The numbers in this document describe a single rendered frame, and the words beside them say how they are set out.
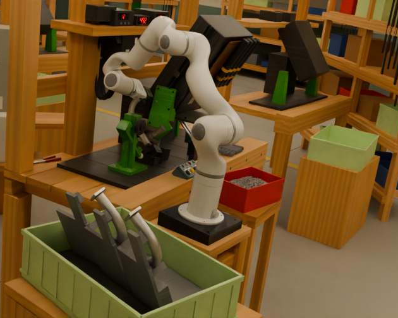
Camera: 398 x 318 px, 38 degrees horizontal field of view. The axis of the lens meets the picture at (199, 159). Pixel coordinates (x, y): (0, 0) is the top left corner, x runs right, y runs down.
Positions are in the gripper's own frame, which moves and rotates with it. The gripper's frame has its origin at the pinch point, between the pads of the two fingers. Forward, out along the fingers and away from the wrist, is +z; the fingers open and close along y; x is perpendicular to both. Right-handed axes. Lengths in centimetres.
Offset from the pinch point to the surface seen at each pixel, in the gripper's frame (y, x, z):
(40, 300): -85, 24, -99
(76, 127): -0.7, 35.8, -11.6
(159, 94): -2.1, -4.4, 6.8
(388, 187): -74, -64, 273
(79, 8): 41, 1, -29
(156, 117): -11.2, 2.1, 7.3
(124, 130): -20.7, 7.8, -23.2
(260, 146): -33, -21, 85
